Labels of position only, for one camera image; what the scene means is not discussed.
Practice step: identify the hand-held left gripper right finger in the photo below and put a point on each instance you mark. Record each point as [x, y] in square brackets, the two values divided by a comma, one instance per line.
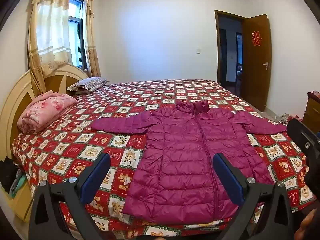
[228, 180]

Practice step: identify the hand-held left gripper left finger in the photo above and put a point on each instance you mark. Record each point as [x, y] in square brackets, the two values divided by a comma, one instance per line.
[96, 180]

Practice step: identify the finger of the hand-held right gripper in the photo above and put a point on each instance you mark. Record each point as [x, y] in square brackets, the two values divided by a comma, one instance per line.
[301, 135]

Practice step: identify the purple down jacket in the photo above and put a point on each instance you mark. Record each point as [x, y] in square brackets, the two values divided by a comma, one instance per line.
[185, 155]

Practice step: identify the pile of clothes on floor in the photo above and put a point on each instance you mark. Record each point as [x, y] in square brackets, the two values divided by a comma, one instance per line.
[283, 118]

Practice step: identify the dark clothes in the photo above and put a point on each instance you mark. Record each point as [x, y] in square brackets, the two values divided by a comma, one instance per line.
[7, 172]

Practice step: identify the person's right hand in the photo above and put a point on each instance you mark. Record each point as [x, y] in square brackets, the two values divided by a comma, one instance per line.
[308, 226]

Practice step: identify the brown wooden dresser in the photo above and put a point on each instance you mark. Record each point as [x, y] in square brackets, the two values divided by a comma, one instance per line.
[312, 110]

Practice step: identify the red printed checked bedspread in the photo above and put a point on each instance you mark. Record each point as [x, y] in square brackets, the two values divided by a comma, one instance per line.
[75, 150]

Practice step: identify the brown wooden door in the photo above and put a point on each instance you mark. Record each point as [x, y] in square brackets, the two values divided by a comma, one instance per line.
[255, 80]

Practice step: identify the beige bedside table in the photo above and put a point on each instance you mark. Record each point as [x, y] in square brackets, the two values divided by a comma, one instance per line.
[22, 200]

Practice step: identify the pink folded blanket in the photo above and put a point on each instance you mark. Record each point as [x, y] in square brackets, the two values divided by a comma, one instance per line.
[45, 110]

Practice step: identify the striped pillow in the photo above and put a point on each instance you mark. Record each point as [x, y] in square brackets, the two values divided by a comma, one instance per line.
[87, 83]

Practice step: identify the red paper door decoration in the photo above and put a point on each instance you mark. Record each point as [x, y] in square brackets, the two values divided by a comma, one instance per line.
[256, 38]

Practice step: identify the beige wooden headboard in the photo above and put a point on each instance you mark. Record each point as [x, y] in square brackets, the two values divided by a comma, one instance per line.
[15, 97]

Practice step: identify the beige patterned curtain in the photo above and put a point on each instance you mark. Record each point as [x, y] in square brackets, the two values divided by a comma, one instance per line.
[92, 35]
[42, 42]

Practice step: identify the window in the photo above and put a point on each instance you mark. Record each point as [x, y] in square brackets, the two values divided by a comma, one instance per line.
[75, 30]

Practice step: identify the brown door frame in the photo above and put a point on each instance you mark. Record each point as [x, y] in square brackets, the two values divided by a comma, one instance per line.
[217, 55]

